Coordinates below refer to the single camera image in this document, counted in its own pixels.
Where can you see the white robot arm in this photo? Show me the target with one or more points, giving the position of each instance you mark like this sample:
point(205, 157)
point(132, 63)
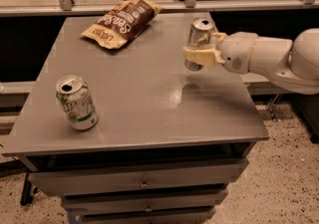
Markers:
point(292, 65)

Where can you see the brown chip bag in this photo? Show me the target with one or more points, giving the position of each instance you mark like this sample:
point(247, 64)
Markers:
point(123, 23)

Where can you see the grey drawer cabinet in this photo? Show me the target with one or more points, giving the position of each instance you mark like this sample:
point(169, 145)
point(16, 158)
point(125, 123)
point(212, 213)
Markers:
point(151, 109)

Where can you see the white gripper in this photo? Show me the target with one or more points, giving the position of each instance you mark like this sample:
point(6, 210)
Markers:
point(236, 52)

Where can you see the middle grey drawer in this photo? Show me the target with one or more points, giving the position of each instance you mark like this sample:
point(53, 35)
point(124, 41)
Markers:
point(145, 202)

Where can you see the grey drawer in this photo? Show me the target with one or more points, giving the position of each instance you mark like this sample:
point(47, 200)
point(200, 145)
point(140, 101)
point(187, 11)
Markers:
point(135, 178)
point(145, 202)
point(173, 216)

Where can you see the green white 7up can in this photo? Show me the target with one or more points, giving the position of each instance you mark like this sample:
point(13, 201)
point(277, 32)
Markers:
point(76, 102)

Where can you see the bottom grey drawer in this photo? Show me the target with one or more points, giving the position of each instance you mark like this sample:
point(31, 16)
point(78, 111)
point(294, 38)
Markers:
point(173, 216)

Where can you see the silver blue redbull can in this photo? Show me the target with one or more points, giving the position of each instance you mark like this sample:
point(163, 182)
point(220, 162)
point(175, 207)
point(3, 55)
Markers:
point(198, 39)

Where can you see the top grey drawer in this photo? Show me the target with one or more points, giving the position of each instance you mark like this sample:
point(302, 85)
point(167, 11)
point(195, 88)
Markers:
point(135, 178)

